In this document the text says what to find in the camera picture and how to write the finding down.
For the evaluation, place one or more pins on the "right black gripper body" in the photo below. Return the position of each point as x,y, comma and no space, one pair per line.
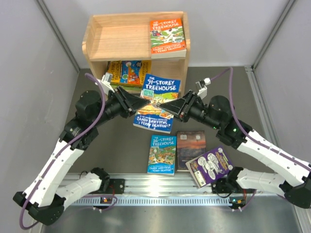
193,109

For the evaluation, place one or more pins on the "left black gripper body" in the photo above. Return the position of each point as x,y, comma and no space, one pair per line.
116,106

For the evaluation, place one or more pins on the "blue 91-Storey Treehouse book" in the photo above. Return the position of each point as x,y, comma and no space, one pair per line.
158,91

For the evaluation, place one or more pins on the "yellow 130-Storey Treehouse book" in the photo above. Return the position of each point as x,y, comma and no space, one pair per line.
129,73

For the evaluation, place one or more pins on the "blue 26-Storey Treehouse book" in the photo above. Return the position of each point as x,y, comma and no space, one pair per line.
162,155

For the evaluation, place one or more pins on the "orange 78-Storey Treehouse book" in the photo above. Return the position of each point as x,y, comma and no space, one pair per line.
167,39

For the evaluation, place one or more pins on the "lime green 65-Storey Treehouse book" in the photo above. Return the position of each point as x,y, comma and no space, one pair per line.
130,89

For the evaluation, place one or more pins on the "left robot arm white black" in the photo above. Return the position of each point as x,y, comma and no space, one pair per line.
44,199

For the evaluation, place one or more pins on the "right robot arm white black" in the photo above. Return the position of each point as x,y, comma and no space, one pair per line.
291,177

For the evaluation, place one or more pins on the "dark sunset cover book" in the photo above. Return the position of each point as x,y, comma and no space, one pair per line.
190,144

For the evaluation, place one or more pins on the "purple Treehouse book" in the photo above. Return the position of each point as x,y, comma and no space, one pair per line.
210,166

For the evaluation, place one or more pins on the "wooden two-tier bookshelf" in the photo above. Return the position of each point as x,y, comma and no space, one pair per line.
114,37

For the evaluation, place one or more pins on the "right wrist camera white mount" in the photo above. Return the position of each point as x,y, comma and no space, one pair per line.
202,87

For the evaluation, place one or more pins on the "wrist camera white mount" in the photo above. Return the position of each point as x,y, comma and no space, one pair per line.
202,87
106,83

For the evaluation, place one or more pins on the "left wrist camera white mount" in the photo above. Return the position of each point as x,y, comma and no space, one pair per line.
106,83

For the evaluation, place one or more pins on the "aluminium mounting rail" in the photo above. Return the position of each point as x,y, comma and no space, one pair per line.
161,185

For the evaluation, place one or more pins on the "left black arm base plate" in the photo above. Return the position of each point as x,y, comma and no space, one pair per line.
115,186

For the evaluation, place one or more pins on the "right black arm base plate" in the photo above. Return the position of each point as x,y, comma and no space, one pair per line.
224,187

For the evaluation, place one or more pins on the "slotted grey cable duct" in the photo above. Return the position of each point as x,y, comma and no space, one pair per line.
159,201

